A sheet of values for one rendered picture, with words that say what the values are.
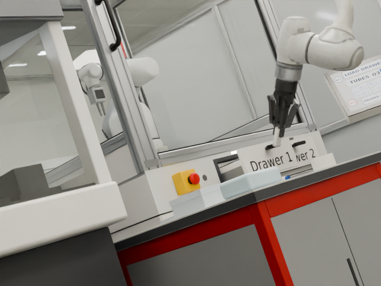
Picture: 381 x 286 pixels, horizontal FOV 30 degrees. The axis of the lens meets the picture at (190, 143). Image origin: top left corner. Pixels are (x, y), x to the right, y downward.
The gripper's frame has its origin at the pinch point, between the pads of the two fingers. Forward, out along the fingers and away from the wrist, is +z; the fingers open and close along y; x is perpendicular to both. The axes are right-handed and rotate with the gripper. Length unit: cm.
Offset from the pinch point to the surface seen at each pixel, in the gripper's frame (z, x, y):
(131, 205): 23, 47, 21
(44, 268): 16, 104, -10
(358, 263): 13, 40, -57
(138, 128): -2, 44, 25
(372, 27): -24, -161, 57
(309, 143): 12.4, -42.7, 12.6
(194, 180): 11.9, 34.1, 6.3
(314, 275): 11, 59, -56
